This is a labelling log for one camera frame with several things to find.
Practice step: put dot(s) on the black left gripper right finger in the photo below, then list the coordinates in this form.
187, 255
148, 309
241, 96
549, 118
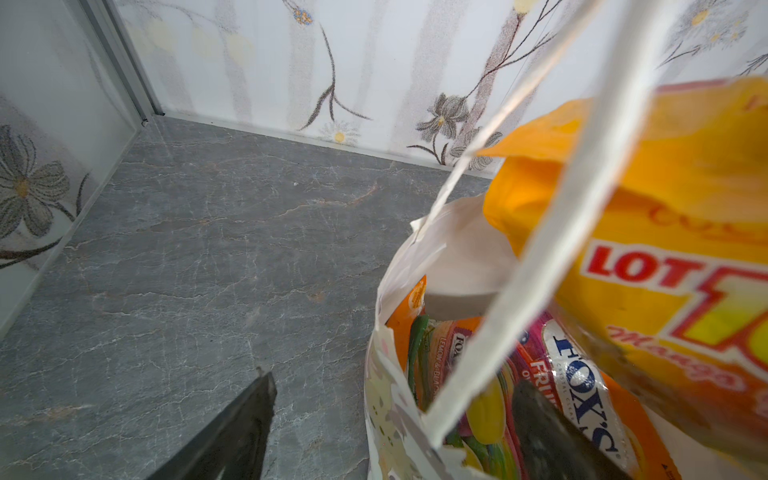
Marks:
552, 447

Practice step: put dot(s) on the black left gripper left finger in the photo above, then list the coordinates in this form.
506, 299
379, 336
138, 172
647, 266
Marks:
233, 445

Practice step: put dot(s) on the green Fox's spring tea packet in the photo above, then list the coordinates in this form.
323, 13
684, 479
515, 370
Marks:
417, 332

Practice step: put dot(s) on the cartoon animal paper bag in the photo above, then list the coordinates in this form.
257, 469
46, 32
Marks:
520, 203

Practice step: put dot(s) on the yellow snack packet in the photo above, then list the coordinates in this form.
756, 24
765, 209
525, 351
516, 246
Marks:
668, 295

